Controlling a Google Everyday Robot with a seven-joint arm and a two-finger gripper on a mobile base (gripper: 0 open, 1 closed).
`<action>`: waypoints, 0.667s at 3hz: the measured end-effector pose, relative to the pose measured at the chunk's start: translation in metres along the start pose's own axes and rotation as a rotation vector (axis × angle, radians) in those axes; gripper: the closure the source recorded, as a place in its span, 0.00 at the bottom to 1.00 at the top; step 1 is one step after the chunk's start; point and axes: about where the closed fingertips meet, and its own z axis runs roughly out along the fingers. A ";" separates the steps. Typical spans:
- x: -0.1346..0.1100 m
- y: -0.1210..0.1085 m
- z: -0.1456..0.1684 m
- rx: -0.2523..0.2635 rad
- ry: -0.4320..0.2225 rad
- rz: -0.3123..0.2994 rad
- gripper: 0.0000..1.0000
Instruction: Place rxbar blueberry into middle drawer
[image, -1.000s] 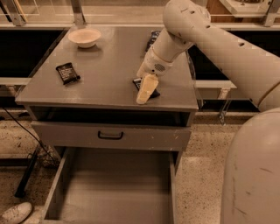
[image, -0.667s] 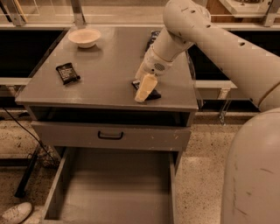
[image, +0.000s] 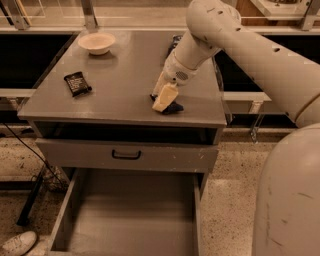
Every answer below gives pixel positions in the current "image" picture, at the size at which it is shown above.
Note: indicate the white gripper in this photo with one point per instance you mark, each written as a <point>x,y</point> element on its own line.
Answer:
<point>175,72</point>

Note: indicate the grey top drawer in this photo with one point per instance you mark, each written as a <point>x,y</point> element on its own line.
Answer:
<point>155,157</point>

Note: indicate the blue chip bag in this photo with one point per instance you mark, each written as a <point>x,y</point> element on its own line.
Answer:
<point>175,41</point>

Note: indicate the wooden cabinet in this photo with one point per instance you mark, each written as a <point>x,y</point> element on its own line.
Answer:
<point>272,12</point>

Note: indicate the white shoe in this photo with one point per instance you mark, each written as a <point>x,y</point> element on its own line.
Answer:
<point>19,244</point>

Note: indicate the blue rxbar blueberry bar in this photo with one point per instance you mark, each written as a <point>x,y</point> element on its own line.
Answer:
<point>172,108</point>

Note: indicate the black snack bar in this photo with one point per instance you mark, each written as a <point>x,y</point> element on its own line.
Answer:
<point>77,84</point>

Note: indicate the black drawer handle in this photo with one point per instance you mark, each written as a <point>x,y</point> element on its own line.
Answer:
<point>126,156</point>

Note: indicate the black table leg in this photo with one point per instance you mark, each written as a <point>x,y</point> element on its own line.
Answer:
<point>23,219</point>

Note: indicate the grey drawer cabinet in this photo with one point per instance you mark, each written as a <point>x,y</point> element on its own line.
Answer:
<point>119,107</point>

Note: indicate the white bowl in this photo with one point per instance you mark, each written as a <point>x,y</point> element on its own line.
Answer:
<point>97,43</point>

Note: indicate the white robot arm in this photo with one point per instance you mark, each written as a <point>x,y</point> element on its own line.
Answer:
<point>287,216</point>

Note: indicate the grey open middle drawer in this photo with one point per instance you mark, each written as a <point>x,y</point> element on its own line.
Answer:
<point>128,213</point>

